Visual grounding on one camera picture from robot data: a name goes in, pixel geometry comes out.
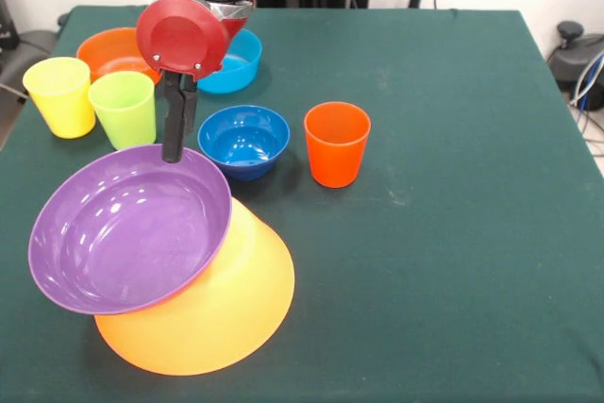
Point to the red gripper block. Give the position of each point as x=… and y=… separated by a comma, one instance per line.
x=181, y=37

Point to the dark blue plastic bowl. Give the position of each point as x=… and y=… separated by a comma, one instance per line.
x=243, y=143

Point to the purple plastic bowl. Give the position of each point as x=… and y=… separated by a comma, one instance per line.
x=127, y=238

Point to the red plastic cup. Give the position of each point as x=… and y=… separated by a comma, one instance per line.
x=336, y=148

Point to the large yellow plastic bowl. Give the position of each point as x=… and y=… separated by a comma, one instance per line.
x=222, y=318

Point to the green plastic cup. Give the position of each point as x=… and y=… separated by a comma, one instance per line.
x=125, y=115

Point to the light blue plastic bowl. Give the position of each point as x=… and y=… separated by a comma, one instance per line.
x=236, y=68

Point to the orange-red plastic bowl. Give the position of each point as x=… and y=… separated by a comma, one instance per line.
x=108, y=51

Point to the yellow plastic cup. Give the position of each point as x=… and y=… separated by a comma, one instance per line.
x=61, y=101

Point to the dark green tablecloth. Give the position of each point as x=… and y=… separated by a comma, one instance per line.
x=472, y=233

